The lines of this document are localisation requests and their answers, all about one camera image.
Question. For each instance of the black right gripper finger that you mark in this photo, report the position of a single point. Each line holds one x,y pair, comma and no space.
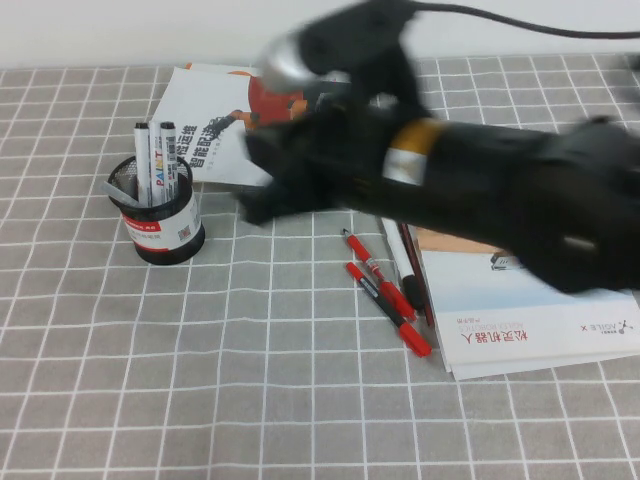
280,200
272,147

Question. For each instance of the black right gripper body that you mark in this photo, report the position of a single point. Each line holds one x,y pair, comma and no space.
340,160

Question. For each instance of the grey metal pen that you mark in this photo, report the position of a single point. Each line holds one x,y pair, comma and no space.
117,192

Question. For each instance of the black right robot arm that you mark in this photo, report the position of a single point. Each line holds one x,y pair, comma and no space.
500,190

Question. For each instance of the brochure with orange robot arm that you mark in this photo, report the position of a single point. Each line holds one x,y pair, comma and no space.
210,120

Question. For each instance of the red capped gel pen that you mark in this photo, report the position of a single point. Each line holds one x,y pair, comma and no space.
372,265

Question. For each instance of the black mesh pen holder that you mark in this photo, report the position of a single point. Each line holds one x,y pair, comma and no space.
165,235

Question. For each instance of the red and black pen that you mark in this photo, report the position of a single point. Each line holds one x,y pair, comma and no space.
390,312

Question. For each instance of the white brochure with orange corner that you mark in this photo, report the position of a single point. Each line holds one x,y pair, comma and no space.
210,68

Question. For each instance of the white marker with black cap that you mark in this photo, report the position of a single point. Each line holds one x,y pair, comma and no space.
400,255

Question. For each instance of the dark red pencil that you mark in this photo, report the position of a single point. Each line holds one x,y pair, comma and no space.
417,270

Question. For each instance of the grey checked tablecloth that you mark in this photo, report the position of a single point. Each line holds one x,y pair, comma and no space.
250,400

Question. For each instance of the brochure with desert rover photo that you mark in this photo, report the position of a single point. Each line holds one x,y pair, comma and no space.
500,310

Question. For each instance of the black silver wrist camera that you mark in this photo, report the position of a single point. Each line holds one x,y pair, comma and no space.
350,30

